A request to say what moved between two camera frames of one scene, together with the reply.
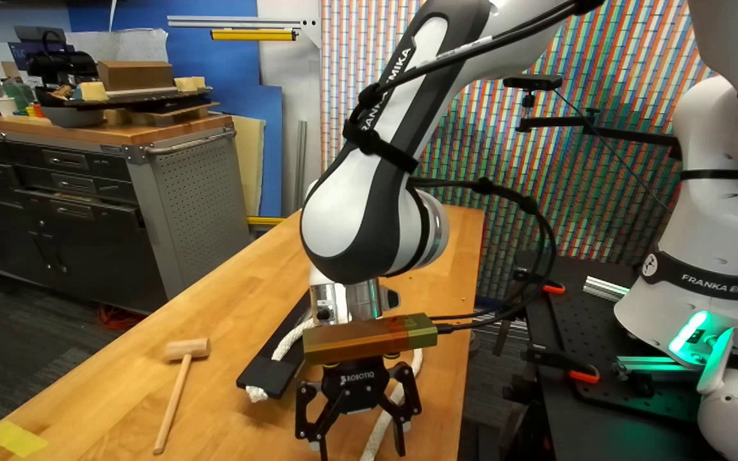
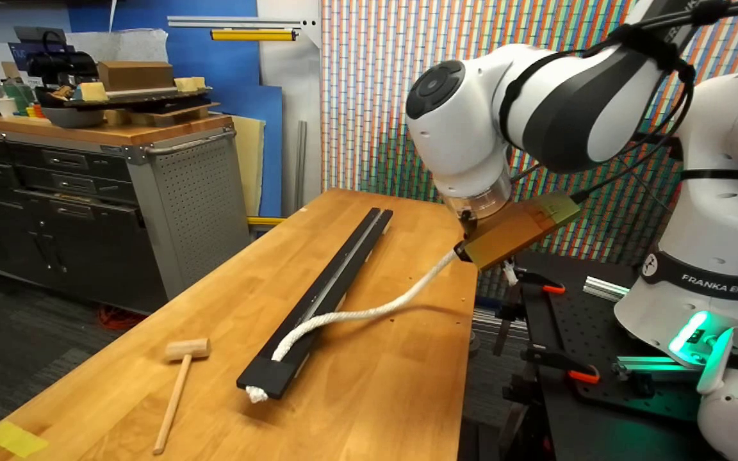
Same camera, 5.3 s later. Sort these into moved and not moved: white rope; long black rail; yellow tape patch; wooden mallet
Moved: white rope
Not moved: long black rail; yellow tape patch; wooden mallet
